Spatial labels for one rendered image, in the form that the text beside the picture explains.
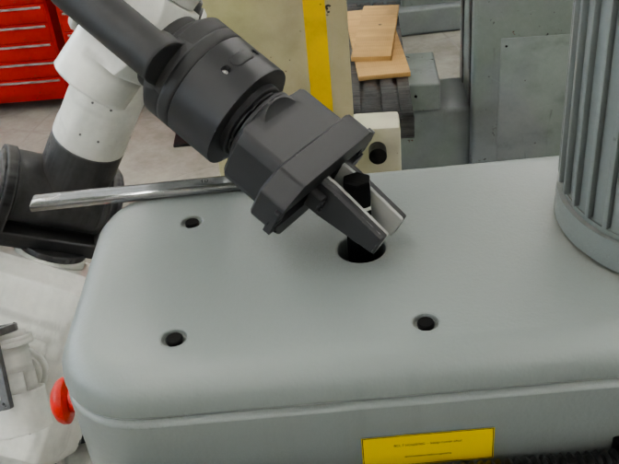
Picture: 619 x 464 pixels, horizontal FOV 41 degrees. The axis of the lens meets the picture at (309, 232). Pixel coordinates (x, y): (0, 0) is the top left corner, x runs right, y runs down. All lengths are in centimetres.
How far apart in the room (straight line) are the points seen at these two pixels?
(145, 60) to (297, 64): 184
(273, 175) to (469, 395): 20
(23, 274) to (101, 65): 47
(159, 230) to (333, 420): 23
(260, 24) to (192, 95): 177
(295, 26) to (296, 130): 178
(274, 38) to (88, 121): 144
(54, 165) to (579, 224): 64
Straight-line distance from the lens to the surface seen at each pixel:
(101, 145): 101
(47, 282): 108
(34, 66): 573
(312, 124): 62
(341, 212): 60
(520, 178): 72
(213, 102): 60
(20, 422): 99
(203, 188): 73
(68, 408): 75
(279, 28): 238
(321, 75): 243
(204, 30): 63
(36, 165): 107
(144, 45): 60
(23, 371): 99
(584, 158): 61
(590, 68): 58
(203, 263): 64
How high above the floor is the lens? 226
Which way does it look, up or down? 34 degrees down
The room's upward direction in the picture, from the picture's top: 6 degrees counter-clockwise
